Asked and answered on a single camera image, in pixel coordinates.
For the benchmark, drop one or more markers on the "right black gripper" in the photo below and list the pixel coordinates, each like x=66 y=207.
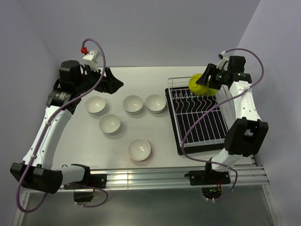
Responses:
x=212 y=84

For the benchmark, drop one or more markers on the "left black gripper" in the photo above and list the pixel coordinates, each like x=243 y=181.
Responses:
x=111 y=84

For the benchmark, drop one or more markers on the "green bowl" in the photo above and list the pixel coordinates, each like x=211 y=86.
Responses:
x=194 y=87
x=212 y=92

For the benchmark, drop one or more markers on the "orange bowl white inside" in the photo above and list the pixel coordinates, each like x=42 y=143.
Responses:
x=139 y=150

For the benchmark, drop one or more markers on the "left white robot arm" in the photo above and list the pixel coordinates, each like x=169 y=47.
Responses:
x=35 y=171

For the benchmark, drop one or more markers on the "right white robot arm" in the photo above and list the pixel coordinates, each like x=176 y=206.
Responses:
x=248 y=131

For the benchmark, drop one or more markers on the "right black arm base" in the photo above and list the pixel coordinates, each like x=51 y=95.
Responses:
x=207 y=178

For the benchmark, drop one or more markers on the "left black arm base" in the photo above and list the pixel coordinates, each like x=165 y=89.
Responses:
x=96 y=182

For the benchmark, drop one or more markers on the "white bowl near rack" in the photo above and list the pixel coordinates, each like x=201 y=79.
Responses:
x=155 y=103

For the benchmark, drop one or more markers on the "white bowl far left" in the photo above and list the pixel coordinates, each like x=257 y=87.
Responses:
x=95 y=105

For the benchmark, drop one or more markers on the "white bowl middle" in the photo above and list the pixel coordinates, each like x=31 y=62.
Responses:
x=132 y=104

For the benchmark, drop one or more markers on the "white bowl front left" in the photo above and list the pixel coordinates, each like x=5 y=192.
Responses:
x=109 y=124

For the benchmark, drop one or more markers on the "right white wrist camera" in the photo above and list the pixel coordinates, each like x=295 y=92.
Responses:
x=224 y=59

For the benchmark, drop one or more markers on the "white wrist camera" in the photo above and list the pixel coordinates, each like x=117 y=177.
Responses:
x=224 y=59
x=90 y=58

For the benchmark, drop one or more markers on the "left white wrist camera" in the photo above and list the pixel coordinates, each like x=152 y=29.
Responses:
x=90 y=58

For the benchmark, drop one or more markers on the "aluminium frame rail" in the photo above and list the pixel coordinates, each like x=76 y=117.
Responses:
x=171 y=178

